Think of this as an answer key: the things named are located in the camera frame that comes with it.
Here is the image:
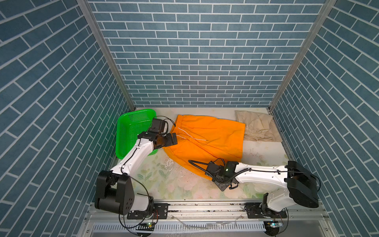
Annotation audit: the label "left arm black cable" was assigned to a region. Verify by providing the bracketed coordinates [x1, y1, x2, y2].
[118, 176, 152, 229]

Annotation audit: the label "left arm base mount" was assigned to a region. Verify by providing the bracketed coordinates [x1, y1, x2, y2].
[127, 203, 169, 220]

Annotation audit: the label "left aluminium corner post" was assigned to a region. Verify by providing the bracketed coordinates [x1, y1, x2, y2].
[77, 0, 136, 111]

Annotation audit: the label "right aluminium corner post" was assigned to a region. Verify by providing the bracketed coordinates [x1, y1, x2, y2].
[268, 0, 336, 113]

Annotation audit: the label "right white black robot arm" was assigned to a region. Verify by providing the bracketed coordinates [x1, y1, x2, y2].
[205, 161, 319, 212]

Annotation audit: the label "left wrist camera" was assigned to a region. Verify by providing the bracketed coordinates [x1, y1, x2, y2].
[149, 118, 168, 134]

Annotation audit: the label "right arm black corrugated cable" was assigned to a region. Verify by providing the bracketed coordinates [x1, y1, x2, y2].
[188, 159, 226, 184]

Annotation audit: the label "aluminium corner post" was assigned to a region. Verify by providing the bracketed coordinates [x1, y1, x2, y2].
[268, 0, 336, 113]
[77, 0, 136, 111]

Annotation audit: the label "orange shorts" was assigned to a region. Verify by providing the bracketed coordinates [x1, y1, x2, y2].
[163, 115, 245, 180]

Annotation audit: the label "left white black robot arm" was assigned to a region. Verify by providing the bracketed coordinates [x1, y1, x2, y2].
[94, 132, 178, 217]

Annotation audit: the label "beige drawstring shorts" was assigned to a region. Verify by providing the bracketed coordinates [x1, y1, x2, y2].
[235, 111, 282, 142]

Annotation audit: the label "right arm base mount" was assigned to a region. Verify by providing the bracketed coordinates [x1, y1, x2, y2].
[244, 202, 288, 219]

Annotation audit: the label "green plastic basket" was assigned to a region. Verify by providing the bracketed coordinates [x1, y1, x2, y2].
[115, 109, 156, 160]

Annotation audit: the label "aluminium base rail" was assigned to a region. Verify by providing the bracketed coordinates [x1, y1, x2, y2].
[78, 200, 338, 237]

